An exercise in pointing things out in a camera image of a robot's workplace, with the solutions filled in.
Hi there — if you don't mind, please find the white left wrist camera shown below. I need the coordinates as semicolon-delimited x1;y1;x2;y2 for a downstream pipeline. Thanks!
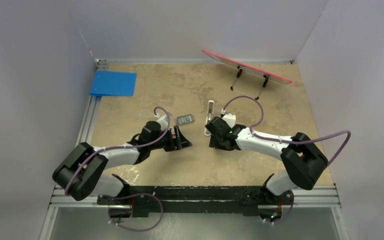
155;113;172;131

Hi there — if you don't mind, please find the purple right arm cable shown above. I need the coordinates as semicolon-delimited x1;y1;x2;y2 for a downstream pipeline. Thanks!
221;96;352;226

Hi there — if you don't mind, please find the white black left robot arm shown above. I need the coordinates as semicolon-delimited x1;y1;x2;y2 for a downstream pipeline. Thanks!
52;119;193;205

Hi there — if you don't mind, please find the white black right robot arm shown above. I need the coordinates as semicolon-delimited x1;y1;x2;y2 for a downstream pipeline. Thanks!
205;116;328;204

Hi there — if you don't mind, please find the blue plastic board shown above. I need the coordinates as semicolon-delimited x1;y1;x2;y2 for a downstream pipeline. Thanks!
89;70;137;97

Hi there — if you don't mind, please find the aluminium front rail frame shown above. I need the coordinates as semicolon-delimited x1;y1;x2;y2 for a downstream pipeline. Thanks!
39;185;349;240

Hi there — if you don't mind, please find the white stapler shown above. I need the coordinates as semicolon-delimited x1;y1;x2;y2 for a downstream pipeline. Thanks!
204;100;215;137

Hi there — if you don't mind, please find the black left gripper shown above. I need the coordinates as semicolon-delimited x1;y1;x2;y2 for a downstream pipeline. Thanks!
148;125;191;152

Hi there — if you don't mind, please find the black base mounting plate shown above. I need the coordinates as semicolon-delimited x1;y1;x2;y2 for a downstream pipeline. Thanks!
97;185;293;218

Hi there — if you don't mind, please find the black wire tablet stand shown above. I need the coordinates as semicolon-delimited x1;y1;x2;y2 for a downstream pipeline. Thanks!
230;66;271;100

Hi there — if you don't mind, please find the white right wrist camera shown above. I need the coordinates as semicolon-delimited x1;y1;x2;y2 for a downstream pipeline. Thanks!
221;112;237;128

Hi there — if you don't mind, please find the aluminium rail frame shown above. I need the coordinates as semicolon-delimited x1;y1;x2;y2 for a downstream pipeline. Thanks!
66;58;110;178
39;185;349;240

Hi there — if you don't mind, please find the aluminium left rail frame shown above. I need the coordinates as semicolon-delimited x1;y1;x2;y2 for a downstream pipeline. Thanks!
66;58;110;178

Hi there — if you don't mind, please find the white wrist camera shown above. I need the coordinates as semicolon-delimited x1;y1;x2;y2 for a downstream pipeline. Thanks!
155;113;172;131
221;112;237;128

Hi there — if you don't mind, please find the red tablet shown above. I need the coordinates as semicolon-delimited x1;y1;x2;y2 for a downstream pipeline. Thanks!
202;49;293;85

